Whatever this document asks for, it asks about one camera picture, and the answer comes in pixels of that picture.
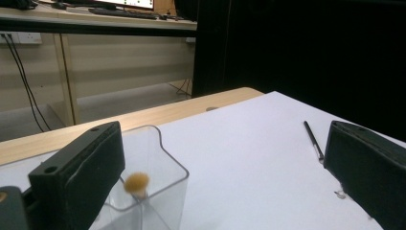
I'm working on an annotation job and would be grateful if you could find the white table cover sheet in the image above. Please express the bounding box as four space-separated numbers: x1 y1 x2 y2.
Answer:
0 90 406 230

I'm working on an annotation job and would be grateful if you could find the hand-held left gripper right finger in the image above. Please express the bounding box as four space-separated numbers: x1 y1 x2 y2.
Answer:
323 120 406 230

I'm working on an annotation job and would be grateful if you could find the black computer mouse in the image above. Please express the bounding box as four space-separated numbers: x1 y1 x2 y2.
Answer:
50 1 69 11

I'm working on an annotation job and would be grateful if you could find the long wooden desk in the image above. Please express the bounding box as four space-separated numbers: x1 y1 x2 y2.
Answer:
0 4 198 36

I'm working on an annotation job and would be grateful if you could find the white wall socket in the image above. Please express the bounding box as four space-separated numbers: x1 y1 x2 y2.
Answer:
0 31 43 45

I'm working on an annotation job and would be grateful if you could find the makeup brush with tan bristles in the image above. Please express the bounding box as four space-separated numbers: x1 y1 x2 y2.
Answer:
123 172 150 201

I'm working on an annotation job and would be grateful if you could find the black curtain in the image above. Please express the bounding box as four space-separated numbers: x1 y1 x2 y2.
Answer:
191 0 406 142

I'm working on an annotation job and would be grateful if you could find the wooden desk leg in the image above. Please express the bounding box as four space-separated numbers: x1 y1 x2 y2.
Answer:
52 34 81 127

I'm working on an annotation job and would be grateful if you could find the thin black pencil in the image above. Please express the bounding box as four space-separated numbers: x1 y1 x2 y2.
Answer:
303 120 326 163

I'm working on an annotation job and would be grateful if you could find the computer monitor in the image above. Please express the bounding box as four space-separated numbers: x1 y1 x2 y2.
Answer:
95 0 155 11

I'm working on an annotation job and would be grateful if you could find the clear plastic organizer box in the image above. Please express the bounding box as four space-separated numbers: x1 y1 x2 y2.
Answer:
89 125 191 230

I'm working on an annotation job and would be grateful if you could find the black wall cable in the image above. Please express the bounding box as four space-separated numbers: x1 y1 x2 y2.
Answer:
8 33 53 132
0 33 46 133

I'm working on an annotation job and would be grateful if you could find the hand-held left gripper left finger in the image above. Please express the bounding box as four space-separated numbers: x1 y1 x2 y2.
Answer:
28 121 126 230

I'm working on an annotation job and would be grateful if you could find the black keyboard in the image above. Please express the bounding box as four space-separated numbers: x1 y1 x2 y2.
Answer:
87 7 159 21

